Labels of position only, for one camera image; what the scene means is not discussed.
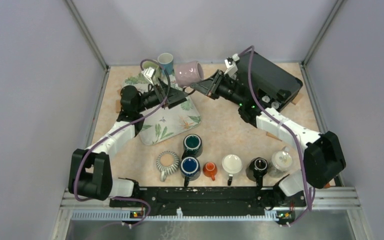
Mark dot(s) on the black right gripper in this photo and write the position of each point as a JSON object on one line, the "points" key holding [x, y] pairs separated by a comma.
{"points": [[211, 85]]}

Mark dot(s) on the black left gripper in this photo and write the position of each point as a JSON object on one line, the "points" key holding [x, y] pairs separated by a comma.
{"points": [[175, 97]]}

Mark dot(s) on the lilac purple mug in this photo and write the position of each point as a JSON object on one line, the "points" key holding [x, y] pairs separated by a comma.
{"points": [[188, 73]]}

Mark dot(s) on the light blue mug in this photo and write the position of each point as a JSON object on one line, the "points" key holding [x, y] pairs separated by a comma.
{"points": [[167, 62]]}

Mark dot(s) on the light green mug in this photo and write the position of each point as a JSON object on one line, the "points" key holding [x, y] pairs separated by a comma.
{"points": [[150, 64]]}

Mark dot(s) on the dark green mug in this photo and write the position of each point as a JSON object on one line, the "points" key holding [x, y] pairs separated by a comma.
{"points": [[192, 146]]}

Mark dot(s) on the white ribbed mug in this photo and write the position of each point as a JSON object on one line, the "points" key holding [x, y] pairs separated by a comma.
{"points": [[232, 165]]}

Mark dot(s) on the black mug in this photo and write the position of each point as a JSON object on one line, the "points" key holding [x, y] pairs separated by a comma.
{"points": [[256, 170]]}

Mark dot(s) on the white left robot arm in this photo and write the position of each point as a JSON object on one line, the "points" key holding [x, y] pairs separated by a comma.
{"points": [[90, 175]]}

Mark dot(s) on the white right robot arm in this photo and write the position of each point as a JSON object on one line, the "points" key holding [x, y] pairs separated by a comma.
{"points": [[320, 154]]}

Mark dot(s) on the striped grey white mug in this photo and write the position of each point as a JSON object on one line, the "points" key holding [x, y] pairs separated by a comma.
{"points": [[167, 163]]}

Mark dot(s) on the navy blue mug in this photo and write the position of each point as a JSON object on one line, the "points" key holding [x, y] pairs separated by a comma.
{"points": [[190, 170]]}

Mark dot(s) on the small orange mug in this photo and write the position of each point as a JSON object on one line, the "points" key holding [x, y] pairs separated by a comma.
{"points": [[210, 170]]}

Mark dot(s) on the white floral tray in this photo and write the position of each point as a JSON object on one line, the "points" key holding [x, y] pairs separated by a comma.
{"points": [[165, 123]]}

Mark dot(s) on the wooden blocks beside tray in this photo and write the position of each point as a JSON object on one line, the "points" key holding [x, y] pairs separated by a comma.
{"points": [[118, 105]]}

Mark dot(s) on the black poker chip case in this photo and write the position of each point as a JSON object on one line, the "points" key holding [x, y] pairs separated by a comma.
{"points": [[272, 85]]}

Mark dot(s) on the wooden block behind case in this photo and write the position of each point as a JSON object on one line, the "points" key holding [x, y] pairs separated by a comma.
{"points": [[297, 98]]}

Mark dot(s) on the clear floral glass jar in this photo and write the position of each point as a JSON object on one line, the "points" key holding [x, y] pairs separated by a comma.
{"points": [[281, 162]]}

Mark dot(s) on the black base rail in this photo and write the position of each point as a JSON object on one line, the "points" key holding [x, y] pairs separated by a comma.
{"points": [[212, 201]]}

